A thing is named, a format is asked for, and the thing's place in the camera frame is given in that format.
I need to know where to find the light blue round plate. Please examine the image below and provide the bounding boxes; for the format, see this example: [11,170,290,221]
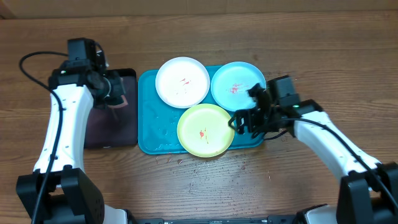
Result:
[210,62,266,111]

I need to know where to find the yellow-green round plate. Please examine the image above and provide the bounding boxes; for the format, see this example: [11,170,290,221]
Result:
[177,103,234,158]

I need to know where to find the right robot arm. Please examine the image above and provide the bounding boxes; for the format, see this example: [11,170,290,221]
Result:
[228,84,397,223]

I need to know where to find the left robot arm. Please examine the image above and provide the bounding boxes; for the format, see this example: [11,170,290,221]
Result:
[16,68,138,223]

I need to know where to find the green and pink sponge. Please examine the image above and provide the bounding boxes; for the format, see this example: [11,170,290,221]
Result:
[106,95,128,109]

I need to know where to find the black rectangular tray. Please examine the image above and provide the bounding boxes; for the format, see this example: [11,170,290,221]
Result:
[84,68,138,149]

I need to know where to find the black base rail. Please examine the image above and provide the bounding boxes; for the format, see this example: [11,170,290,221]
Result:
[136,215,295,224]

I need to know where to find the white round plate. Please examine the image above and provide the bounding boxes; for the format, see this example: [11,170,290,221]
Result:
[155,57,210,108]

